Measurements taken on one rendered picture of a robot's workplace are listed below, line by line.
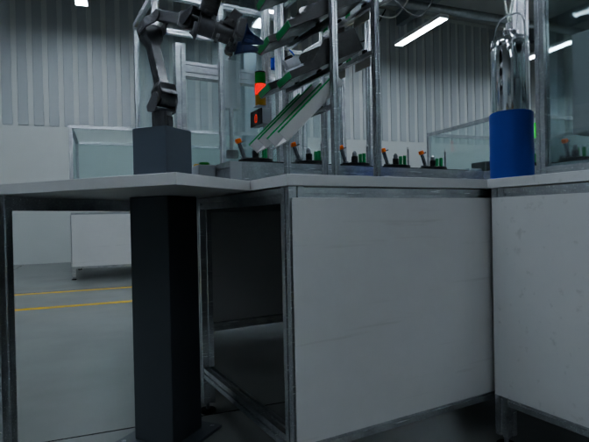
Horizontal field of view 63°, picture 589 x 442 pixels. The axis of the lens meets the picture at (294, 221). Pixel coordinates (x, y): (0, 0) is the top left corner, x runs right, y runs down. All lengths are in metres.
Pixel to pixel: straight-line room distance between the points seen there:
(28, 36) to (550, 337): 9.88
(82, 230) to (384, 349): 5.74
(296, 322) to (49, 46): 9.45
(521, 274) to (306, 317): 0.70
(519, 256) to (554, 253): 0.11
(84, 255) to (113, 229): 0.49
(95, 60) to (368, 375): 9.36
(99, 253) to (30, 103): 4.13
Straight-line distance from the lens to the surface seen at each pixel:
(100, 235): 6.82
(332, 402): 1.36
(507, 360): 1.70
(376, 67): 1.72
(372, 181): 1.36
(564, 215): 1.53
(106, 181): 1.27
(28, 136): 10.05
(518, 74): 2.04
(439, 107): 12.74
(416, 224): 1.46
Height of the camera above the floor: 0.75
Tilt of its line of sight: level
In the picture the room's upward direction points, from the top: 1 degrees counter-clockwise
